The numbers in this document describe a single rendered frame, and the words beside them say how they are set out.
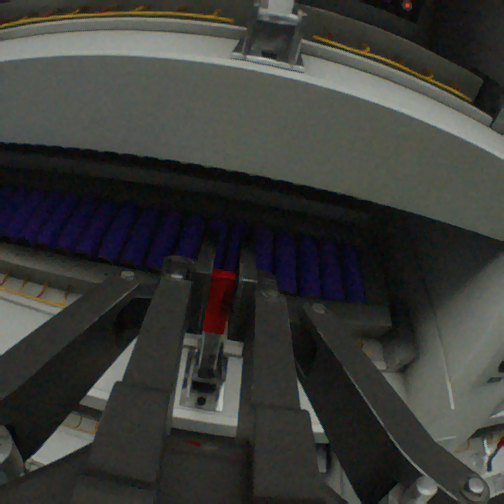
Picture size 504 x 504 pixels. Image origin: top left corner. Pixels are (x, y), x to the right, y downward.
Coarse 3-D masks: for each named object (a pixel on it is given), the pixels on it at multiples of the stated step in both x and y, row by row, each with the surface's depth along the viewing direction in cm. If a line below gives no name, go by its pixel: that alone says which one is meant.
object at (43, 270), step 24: (0, 264) 21; (24, 264) 20; (48, 264) 21; (72, 264) 21; (96, 264) 22; (0, 288) 20; (72, 288) 22; (336, 312) 23; (360, 312) 24; (384, 312) 24; (360, 336) 24
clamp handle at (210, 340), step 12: (216, 276) 16; (228, 276) 16; (216, 288) 16; (228, 288) 16; (216, 300) 16; (228, 300) 16; (216, 312) 17; (228, 312) 17; (204, 324) 17; (216, 324) 17; (204, 336) 17; (216, 336) 17; (204, 348) 18; (216, 348) 18; (204, 360) 18; (216, 360) 18; (204, 372) 18
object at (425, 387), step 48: (240, 192) 29; (288, 192) 29; (384, 240) 31; (48, 288) 22; (384, 288) 29; (0, 336) 18; (192, 336) 22; (384, 336) 25; (432, 336) 21; (96, 384) 18; (240, 384) 21; (432, 384) 19
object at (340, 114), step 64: (0, 0) 19; (64, 0) 13; (128, 0) 13; (192, 0) 14; (256, 0) 14; (320, 0) 21; (384, 0) 21; (0, 64) 9; (64, 64) 10; (128, 64) 10; (192, 64) 10; (256, 64) 10; (320, 64) 13; (384, 64) 15; (448, 64) 15; (0, 128) 12; (64, 128) 12; (128, 128) 12; (192, 128) 12; (256, 128) 12; (320, 128) 11; (384, 128) 11; (448, 128) 11; (384, 192) 13; (448, 192) 13
